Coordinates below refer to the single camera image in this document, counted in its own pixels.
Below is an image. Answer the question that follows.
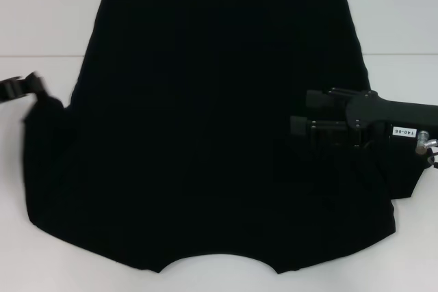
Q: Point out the black t-shirt with white print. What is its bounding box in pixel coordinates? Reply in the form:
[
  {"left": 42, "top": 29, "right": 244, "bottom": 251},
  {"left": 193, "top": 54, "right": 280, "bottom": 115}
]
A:
[{"left": 22, "top": 0, "right": 424, "bottom": 274}]

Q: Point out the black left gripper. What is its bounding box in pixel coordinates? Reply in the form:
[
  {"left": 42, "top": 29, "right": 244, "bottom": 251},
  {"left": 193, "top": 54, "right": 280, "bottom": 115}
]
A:
[{"left": 0, "top": 71, "right": 49, "bottom": 103}]

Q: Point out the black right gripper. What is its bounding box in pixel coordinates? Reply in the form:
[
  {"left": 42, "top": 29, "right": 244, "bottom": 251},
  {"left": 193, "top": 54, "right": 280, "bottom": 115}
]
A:
[{"left": 289, "top": 86, "right": 438, "bottom": 153}]

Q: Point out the right arm cable with plug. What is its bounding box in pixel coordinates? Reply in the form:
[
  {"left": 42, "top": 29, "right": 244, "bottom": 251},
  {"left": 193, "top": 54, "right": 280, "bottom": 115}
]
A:
[{"left": 415, "top": 129, "right": 438, "bottom": 170}]

